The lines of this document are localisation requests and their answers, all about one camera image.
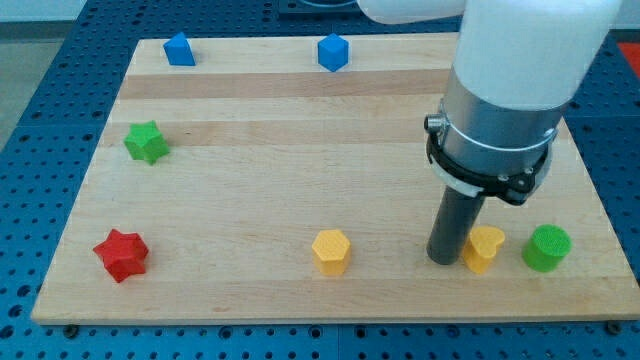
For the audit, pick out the red star block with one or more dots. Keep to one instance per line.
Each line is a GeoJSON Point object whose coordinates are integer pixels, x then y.
{"type": "Point", "coordinates": [122, 254]}

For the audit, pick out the blue triangle block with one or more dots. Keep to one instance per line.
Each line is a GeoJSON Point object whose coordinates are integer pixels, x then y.
{"type": "Point", "coordinates": [178, 51]}

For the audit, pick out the wooden board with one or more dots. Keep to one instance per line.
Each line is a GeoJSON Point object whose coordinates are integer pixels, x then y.
{"type": "Point", "coordinates": [267, 149]}

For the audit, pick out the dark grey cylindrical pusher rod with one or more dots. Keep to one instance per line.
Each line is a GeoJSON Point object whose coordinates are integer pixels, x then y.
{"type": "Point", "coordinates": [455, 218]}

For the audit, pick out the yellow heart block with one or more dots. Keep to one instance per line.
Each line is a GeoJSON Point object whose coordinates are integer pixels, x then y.
{"type": "Point", "coordinates": [481, 247]}

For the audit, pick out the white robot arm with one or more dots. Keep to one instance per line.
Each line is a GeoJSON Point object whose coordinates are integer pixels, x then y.
{"type": "Point", "coordinates": [517, 65]}

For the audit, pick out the green star block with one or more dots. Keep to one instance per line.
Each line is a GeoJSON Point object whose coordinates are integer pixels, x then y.
{"type": "Point", "coordinates": [146, 142]}

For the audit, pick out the yellow hexagon block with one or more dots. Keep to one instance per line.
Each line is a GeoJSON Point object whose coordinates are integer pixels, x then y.
{"type": "Point", "coordinates": [331, 252]}

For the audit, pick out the blue cube block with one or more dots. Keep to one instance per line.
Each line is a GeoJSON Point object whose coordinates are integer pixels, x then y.
{"type": "Point", "coordinates": [333, 52]}

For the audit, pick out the green cylinder block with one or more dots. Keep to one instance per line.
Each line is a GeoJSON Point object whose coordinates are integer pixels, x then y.
{"type": "Point", "coordinates": [546, 248]}

